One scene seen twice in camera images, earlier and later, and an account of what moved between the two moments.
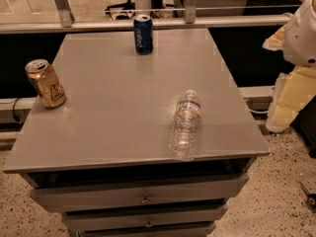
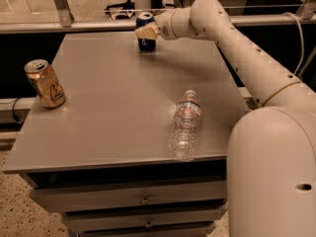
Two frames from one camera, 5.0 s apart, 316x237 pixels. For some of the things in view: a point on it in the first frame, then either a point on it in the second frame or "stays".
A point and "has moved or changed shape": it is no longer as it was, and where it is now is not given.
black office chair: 128,7 stays
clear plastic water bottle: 184,136 stays
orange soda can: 45,83 stays
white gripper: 302,39 -> 164,26
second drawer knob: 148,224 stays
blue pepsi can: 143,34 has moved or changed shape
